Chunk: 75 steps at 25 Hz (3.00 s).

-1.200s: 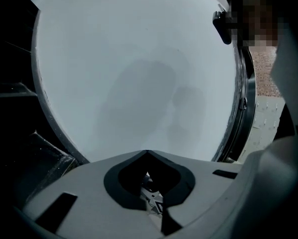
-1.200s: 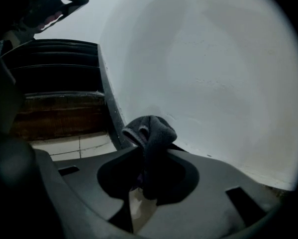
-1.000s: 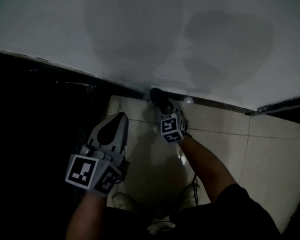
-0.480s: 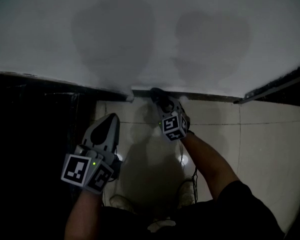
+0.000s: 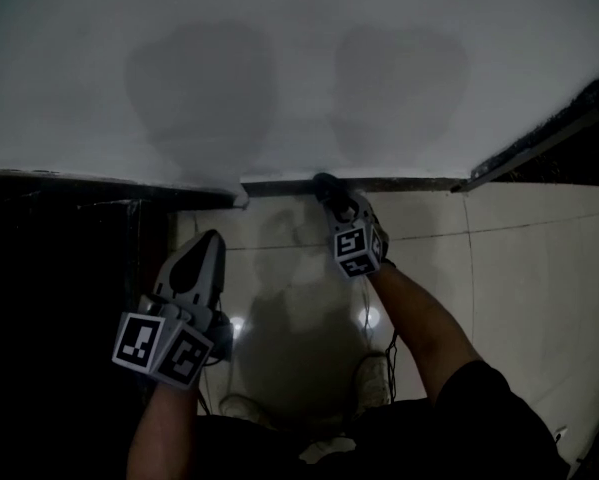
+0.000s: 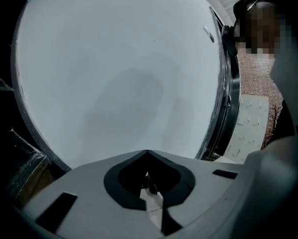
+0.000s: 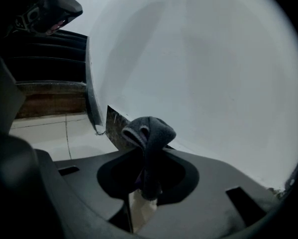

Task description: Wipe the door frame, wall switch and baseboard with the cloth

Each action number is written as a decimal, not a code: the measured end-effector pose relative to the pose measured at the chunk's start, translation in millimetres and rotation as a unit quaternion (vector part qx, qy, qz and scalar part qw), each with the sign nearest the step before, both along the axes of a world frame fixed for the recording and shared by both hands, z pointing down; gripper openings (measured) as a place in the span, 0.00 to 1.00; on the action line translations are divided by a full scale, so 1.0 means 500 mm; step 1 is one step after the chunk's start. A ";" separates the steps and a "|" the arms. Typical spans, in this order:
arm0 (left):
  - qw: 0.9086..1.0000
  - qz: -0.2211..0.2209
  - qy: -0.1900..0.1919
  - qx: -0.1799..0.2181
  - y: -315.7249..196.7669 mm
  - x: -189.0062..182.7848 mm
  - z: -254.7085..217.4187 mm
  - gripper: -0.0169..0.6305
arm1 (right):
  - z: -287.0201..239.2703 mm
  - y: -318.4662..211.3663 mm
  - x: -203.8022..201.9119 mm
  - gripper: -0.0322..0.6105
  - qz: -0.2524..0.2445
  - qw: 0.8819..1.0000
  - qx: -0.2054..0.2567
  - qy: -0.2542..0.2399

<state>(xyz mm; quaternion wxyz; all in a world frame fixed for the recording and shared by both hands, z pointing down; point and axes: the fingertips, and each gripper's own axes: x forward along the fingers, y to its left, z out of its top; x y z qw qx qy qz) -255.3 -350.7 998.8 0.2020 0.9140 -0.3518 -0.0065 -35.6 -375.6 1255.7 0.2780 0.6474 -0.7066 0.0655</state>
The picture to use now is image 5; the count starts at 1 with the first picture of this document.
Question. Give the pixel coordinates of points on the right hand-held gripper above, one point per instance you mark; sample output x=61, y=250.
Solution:
x=351, y=248

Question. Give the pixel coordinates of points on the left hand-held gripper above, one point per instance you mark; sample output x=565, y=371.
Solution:
x=139, y=343

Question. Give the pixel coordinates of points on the person's right forearm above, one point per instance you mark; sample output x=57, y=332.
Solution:
x=419, y=323

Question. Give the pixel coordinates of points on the person's left forearm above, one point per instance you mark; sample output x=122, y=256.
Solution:
x=161, y=433

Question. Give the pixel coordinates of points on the person's left white shoe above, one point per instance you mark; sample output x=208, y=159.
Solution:
x=244, y=408

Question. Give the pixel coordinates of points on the person's white shoe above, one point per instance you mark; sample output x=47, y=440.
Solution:
x=374, y=380
x=244, y=408

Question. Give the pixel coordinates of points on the black wooden cabinet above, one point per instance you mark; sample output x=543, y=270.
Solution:
x=54, y=318

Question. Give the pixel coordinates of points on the person's right white shoe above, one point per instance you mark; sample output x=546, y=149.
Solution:
x=374, y=380

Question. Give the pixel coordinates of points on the person's black clothing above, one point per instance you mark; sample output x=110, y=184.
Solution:
x=429, y=443

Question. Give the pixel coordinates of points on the white floor socket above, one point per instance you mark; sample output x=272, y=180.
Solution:
x=560, y=434

